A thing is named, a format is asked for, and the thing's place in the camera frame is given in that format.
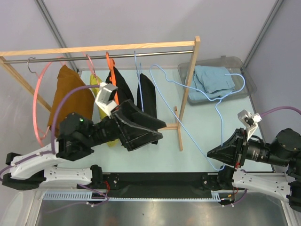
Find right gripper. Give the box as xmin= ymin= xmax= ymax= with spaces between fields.
xmin=205 ymin=127 xmax=288 ymax=168

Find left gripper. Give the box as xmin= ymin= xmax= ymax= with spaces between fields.
xmin=84 ymin=99 xmax=166 ymax=152

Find black trousers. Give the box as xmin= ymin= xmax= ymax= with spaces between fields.
xmin=136 ymin=73 xmax=158 ymax=145
xmin=113 ymin=67 xmax=134 ymax=105

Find light blue wire hanger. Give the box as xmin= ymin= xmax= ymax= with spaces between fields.
xmin=149 ymin=64 xmax=246 ymax=172

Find light blue trousers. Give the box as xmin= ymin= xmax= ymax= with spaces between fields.
xmin=189 ymin=65 xmax=235 ymax=101

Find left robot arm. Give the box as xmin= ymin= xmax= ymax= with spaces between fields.
xmin=0 ymin=100 xmax=166 ymax=191

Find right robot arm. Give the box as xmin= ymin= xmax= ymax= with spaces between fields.
xmin=207 ymin=128 xmax=301 ymax=212

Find black trousers on orange hanger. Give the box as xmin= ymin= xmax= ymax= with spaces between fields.
xmin=113 ymin=67 xmax=134 ymax=105

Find orange plastic hanger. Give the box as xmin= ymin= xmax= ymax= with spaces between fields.
xmin=105 ymin=51 xmax=119 ymax=105

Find yellow trousers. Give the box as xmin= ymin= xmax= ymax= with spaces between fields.
xmin=90 ymin=74 xmax=119 ymax=147

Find brown trousers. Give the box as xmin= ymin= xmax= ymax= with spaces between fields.
xmin=48 ymin=65 xmax=95 ymax=137

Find pink plastic hanger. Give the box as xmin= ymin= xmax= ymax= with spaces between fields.
xmin=32 ymin=62 xmax=53 ymax=147

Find clear plastic bin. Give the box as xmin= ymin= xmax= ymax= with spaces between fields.
xmin=188 ymin=56 xmax=257 ymax=105

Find wooden clothes rack frame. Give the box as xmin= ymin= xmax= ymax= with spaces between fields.
xmin=0 ymin=35 xmax=201 ymax=151

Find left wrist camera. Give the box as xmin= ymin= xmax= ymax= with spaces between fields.
xmin=95 ymin=82 xmax=118 ymax=117

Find white cable duct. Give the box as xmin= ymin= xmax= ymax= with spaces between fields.
xmin=43 ymin=191 xmax=234 ymax=203

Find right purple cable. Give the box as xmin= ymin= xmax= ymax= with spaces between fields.
xmin=261 ymin=106 xmax=301 ymax=117

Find purple cable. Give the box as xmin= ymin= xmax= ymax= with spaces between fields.
xmin=0 ymin=84 xmax=102 ymax=182
xmin=261 ymin=106 xmax=301 ymax=117

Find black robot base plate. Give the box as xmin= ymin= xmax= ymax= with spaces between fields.
xmin=94 ymin=171 xmax=226 ymax=198

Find pink wire hanger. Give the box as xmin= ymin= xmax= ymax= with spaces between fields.
xmin=82 ymin=52 xmax=100 ymax=85

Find metal clothes rail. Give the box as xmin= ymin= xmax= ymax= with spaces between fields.
xmin=3 ymin=50 xmax=195 ymax=64

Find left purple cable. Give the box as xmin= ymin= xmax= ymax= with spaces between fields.
xmin=0 ymin=84 xmax=102 ymax=182

